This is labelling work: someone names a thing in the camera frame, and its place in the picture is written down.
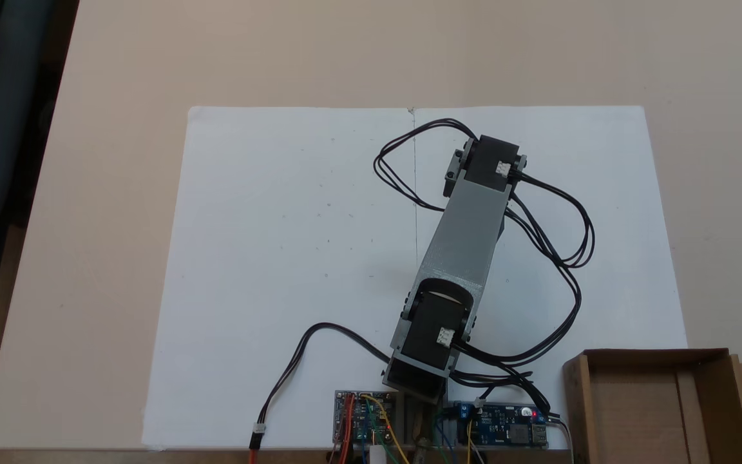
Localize white paper sheet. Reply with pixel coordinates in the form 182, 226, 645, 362
412, 105, 689, 452
142, 106, 418, 450

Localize blue circuit board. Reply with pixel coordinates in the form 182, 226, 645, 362
453, 401, 549, 447

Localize brown cardboard box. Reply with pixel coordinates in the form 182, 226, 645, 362
562, 348, 742, 464

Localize black looped servo cable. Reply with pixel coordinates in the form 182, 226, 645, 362
373, 118, 478, 213
455, 173, 596, 363

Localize black cable with white connector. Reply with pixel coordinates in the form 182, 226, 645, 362
249, 322, 392, 452

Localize circuit board with coloured wires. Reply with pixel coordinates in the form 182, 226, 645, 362
334, 390, 399, 447

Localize orange red wire bundle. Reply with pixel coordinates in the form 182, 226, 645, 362
329, 393, 356, 464

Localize yellow blue wire bundle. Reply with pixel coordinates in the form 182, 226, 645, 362
358, 393, 414, 464

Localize black cable to circuit board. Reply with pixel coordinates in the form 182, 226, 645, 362
448, 358, 562, 420

